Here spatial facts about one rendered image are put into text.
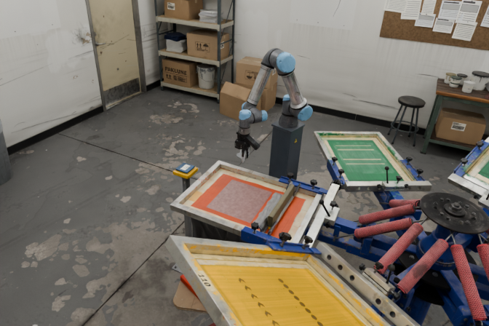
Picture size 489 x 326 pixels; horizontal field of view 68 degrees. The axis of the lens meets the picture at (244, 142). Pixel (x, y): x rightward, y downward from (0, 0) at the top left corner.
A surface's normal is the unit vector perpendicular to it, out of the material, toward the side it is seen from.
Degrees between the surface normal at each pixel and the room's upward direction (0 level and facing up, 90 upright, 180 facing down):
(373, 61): 90
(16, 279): 0
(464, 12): 88
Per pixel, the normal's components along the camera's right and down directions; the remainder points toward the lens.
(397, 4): -0.44, 0.39
